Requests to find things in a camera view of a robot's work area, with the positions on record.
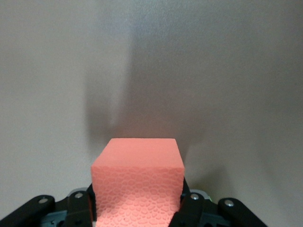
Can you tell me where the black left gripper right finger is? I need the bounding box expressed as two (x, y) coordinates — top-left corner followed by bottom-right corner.
(169, 176), (205, 227)

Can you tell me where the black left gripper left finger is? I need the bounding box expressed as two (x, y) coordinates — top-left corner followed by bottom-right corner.
(65, 183), (99, 227)

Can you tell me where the orange foam cube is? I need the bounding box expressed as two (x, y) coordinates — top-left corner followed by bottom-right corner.
(90, 138), (185, 227)

